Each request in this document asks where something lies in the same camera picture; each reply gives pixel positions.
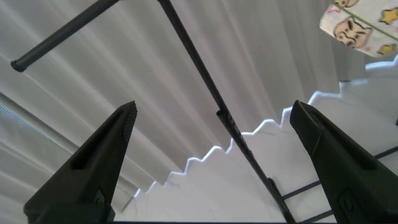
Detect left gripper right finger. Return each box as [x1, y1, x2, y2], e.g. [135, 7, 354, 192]
[289, 99, 398, 222]

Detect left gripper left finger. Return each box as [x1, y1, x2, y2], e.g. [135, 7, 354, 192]
[23, 100, 138, 222]

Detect cream printed shirt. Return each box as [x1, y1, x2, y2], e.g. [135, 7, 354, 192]
[319, 0, 398, 58]

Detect black clothes rack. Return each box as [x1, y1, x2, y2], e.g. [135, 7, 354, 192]
[10, 0, 398, 224]

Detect white curtain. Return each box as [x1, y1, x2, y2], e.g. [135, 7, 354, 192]
[0, 0, 398, 223]

